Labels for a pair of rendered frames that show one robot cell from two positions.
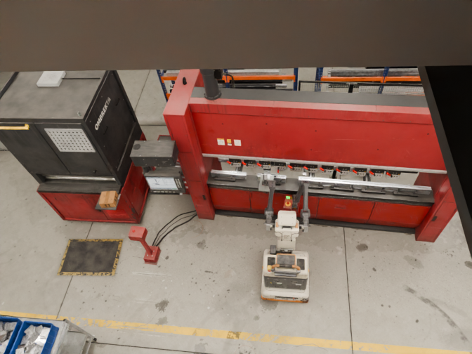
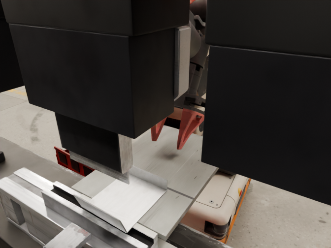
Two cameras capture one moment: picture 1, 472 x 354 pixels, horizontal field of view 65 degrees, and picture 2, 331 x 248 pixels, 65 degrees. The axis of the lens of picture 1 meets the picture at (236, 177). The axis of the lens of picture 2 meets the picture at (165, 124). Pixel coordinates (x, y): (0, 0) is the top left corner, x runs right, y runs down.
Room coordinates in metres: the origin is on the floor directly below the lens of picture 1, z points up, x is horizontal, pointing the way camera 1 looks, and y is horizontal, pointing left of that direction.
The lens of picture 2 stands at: (3.26, -0.28, 1.28)
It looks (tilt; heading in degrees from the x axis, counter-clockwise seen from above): 27 degrees down; 195
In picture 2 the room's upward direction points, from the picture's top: straight up
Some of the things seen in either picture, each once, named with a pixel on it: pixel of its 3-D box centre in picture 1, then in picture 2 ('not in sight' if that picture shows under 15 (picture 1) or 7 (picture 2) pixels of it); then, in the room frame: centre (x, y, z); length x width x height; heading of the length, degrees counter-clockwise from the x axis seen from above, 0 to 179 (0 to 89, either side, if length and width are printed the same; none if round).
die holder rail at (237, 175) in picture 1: (228, 174); not in sight; (3.19, 0.09, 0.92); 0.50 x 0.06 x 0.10; 73
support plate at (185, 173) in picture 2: (266, 182); (162, 165); (2.89, -0.39, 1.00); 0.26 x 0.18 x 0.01; 163
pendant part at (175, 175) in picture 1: (166, 181); not in sight; (2.86, 0.87, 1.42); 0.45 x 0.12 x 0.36; 78
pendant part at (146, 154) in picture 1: (161, 170); not in sight; (2.95, 0.90, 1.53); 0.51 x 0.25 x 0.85; 78
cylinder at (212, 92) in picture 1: (216, 76); not in sight; (3.30, 0.04, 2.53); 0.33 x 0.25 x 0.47; 73
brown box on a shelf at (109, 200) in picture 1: (106, 199); not in sight; (3.00, 1.78, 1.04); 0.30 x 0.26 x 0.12; 77
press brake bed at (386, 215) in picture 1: (312, 204); not in sight; (2.80, -1.04, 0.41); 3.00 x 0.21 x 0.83; 73
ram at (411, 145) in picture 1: (320, 140); not in sight; (2.84, -1.05, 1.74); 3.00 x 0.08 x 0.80; 73
